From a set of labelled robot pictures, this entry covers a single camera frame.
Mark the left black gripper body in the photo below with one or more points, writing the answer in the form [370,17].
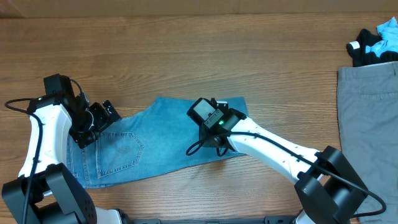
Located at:
[94,120]

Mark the light blue cloth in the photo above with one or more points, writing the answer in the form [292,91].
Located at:
[388,42]

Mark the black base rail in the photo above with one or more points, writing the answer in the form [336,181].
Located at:
[211,221]

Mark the grey trousers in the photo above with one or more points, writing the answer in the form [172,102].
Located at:
[367,119]

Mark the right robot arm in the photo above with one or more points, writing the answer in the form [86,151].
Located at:
[327,186]

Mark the black garment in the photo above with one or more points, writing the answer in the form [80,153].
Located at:
[361,53]

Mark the blue denim jeans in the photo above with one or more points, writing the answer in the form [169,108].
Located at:
[150,143]

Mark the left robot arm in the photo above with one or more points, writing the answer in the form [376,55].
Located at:
[45,190]

